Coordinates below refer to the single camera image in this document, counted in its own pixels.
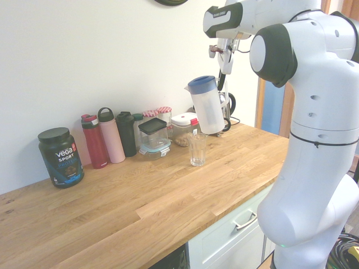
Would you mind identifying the yellow box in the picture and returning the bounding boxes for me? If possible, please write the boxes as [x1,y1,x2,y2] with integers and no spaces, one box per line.
[346,246,359,263]

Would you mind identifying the pink bottle with black cap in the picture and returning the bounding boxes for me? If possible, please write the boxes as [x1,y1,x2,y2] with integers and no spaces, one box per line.
[97,107,126,164]

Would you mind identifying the metal drawer handle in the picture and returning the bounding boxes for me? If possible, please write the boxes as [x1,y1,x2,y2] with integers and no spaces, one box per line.
[232,212,259,230]

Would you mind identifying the glass French press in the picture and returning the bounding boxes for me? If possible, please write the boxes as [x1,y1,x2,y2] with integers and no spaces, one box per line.
[191,91,238,138]

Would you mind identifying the translucent pitcher with blue lid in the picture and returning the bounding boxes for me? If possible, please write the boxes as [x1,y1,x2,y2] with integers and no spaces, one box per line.
[184,75,225,135]

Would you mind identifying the black Vega protein tub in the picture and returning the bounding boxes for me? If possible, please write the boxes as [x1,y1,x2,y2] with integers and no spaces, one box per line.
[38,127,85,189]

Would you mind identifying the coiled black cables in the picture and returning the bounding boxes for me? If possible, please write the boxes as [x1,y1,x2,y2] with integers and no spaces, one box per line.
[328,231,359,269]

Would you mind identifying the clear drinking glass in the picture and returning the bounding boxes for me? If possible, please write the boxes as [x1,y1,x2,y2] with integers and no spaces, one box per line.
[187,133,208,167]

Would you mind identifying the wooden door frame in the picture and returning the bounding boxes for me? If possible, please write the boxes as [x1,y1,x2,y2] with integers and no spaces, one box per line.
[255,77,295,140]

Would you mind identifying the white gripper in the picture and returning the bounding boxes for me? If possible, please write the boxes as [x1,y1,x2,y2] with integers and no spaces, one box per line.
[217,38,240,92]

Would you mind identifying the black round wall clock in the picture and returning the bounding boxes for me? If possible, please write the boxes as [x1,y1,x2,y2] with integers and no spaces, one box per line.
[153,0,189,6]

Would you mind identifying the clear container with black lid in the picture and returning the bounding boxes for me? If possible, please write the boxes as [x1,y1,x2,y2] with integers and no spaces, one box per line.
[137,117,169,147]

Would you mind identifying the pale green cabinet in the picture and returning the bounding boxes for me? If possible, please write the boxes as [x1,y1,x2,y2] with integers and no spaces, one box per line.
[187,179,274,269]

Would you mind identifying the red water bottle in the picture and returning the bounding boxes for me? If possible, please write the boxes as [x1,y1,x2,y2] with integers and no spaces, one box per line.
[81,114,109,170]

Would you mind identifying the clear bottle with green lid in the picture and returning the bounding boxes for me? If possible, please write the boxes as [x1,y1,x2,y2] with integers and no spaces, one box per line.
[132,113,145,152]

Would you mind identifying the jar with white clip lid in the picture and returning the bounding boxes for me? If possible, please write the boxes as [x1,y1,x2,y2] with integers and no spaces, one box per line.
[171,113,201,148]

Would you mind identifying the black shaker bottle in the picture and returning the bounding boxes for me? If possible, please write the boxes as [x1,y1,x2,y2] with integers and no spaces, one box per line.
[116,111,138,157]

